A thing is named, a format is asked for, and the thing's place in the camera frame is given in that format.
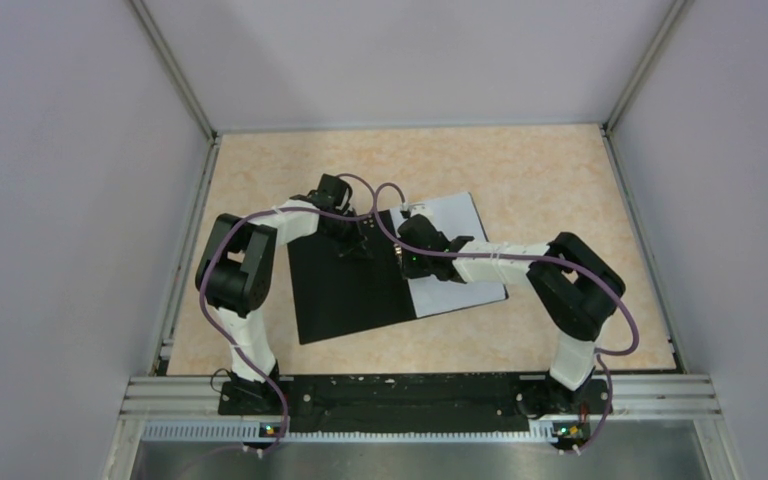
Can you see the aluminium frame rail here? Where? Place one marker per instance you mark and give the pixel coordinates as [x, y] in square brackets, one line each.
[186, 407]

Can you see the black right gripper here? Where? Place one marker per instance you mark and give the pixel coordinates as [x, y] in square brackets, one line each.
[409, 271]

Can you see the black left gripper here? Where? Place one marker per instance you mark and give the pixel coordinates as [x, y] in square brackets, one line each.
[355, 247]

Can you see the black file folder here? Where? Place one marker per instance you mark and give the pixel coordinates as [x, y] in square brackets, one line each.
[334, 297]

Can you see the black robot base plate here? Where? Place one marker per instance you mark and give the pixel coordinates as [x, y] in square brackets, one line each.
[456, 403]

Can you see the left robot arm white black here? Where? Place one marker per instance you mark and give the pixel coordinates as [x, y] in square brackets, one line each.
[235, 272]

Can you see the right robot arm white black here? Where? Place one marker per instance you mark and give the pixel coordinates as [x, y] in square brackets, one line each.
[576, 286]

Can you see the white paper stack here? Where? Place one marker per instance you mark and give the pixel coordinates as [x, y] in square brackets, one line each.
[453, 215]

